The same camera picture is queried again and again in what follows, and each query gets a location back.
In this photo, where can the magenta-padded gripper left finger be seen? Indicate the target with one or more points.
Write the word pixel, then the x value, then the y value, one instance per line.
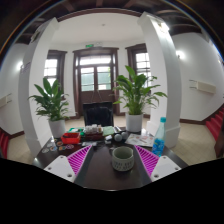
pixel 58 168

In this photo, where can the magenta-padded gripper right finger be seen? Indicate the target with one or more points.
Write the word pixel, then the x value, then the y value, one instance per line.
pixel 166 168

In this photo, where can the clear bottle with blue cap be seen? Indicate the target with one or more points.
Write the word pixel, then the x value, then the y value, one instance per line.
pixel 159 140

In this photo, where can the small round clear disc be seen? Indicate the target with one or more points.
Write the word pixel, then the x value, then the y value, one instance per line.
pixel 45 150

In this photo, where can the red box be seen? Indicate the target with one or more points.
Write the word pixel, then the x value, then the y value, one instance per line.
pixel 70 138

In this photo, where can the white printed leaflet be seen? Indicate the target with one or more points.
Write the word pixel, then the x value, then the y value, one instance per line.
pixel 140 140

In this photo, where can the flat black device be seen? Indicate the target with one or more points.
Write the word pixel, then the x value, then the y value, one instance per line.
pixel 89 144

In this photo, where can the grey patterned ceramic mug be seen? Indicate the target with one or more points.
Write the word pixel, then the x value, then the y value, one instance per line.
pixel 122 160

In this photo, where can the dark basket with white packets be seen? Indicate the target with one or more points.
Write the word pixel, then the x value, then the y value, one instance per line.
pixel 93 131

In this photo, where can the black microphone with grey head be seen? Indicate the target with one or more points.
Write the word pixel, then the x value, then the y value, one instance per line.
pixel 117 137
pixel 124 135

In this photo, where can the dark brown wooden cabinet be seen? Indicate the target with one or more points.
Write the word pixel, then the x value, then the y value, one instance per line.
pixel 220 141

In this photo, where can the red carpeted staircase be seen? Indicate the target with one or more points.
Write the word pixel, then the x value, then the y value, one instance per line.
pixel 216 123
pixel 4 143

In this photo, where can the green cloth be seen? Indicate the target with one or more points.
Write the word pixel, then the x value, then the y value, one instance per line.
pixel 108 130

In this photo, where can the leafy plant in white pot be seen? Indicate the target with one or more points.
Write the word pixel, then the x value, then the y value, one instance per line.
pixel 51 103
pixel 135 93

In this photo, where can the black office chair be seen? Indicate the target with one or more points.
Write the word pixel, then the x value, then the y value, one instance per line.
pixel 98 115

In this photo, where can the dark wooden double door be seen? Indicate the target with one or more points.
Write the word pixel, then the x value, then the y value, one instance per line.
pixel 96 80

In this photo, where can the dark framed window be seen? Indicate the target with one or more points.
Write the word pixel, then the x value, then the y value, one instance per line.
pixel 51 70
pixel 141 63

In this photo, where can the green exit sign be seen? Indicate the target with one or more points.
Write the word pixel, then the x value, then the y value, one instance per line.
pixel 89 45

